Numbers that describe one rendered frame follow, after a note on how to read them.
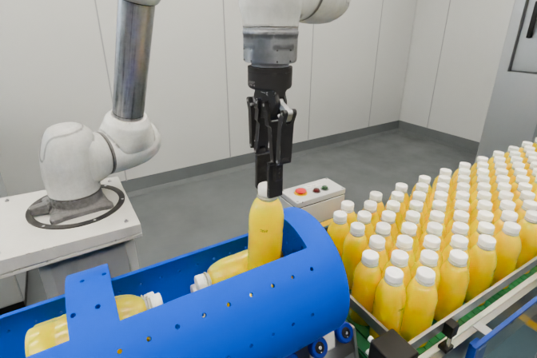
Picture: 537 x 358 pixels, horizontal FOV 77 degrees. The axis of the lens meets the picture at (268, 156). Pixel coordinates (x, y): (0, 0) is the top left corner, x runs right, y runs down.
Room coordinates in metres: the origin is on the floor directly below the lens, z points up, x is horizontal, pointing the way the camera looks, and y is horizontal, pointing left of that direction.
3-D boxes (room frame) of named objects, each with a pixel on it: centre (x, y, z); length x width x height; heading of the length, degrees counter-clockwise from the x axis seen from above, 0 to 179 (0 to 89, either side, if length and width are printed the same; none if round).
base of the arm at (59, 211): (0.97, 0.65, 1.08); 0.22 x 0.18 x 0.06; 129
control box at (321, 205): (1.01, -0.15, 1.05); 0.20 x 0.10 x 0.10; 120
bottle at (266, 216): (0.57, 0.01, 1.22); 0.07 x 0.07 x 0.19
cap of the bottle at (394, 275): (0.61, -0.28, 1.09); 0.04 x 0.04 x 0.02
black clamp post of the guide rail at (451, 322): (0.57, -0.42, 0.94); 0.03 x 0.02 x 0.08; 120
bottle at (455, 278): (0.67, -0.46, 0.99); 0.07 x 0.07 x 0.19
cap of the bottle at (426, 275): (0.61, -0.36, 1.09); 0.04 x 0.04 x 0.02
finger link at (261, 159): (0.60, 0.01, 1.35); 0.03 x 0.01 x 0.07; 120
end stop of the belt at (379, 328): (0.69, -0.19, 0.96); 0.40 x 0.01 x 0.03; 30
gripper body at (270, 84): (0.58, 0.00, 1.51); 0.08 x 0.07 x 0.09; 30
